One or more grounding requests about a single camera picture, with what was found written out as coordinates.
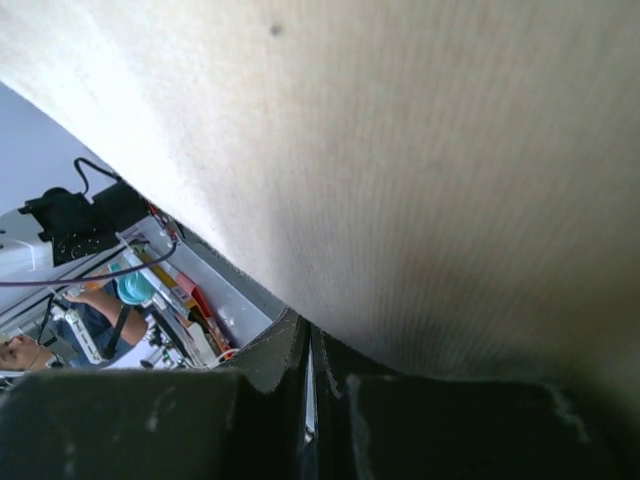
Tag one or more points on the teal round container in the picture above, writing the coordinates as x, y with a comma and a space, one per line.
133, 289

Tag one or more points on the seated person in background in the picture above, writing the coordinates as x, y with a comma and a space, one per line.
100, 311

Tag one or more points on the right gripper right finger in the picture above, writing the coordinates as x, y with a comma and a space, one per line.
375, 423

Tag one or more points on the peach yellow t shirt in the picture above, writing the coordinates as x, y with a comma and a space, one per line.
449, 188

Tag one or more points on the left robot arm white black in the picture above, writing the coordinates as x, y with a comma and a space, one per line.
60, 227

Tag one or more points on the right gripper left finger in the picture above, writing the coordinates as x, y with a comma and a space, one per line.
244, 419

